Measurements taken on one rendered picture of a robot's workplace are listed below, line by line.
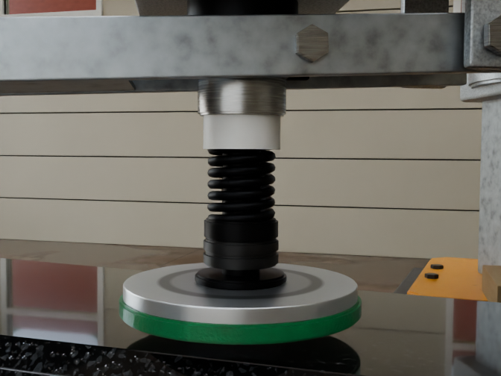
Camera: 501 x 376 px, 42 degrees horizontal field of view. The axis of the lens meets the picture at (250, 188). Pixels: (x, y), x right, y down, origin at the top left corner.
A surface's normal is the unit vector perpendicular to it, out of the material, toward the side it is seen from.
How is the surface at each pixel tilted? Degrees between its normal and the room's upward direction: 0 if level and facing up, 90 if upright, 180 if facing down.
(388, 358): 0
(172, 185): 90
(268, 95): 90
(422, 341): 0
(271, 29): 90
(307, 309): 90
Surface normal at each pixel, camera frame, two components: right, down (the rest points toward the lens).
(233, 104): -0.18, 0.05
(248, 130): 0.21, 0.05
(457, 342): 0.00, -1.00
